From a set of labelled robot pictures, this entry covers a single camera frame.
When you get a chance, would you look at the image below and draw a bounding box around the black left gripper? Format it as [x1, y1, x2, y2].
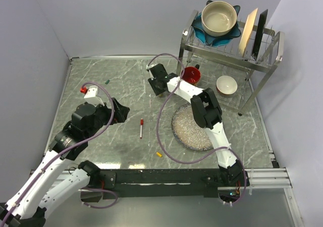
[84, 97, 129, 139]

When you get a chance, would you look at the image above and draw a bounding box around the white pen red tip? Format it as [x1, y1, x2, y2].
[139, 125, 143, 139]

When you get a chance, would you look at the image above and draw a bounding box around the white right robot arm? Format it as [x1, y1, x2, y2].
[146, 64, 248, 187]

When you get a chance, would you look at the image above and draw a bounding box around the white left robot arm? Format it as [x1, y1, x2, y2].
[1, 97, 130, 226]

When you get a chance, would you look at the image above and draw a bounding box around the red black mug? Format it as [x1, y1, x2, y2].
[182, 64, 201, 86]

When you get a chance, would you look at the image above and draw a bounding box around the speckled ceramic plate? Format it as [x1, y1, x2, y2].
[171, 103, 213, 151]

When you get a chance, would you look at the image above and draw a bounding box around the small white bowl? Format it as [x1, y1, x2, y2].
[216, 75, 238, 96]

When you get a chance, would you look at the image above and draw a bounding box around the blue flower-shaped bowl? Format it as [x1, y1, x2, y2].
[192, 0, 241, 47]

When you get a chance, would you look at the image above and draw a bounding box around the steel dish rack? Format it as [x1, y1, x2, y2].
[179, 10, 285, 116]

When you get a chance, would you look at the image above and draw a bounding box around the large beige bowl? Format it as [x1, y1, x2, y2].
[201, 1, 237, 37]

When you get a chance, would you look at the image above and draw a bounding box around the cream plate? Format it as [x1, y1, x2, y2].
[238, 8, 258, 57]

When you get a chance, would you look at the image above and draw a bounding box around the black plate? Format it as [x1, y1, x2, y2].
[251, 9, 268, 61]

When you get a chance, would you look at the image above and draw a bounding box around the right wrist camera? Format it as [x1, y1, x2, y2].
[146, 65, 155, 72]

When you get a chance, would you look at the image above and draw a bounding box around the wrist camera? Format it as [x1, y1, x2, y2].
[146, 65, 155, 72]
[80, 86, 104, 106]

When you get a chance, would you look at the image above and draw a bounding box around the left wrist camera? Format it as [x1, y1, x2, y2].
[80, 86, 104, 106]

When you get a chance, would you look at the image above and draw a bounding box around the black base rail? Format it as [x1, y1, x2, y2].
[80, 168, 240, 204]

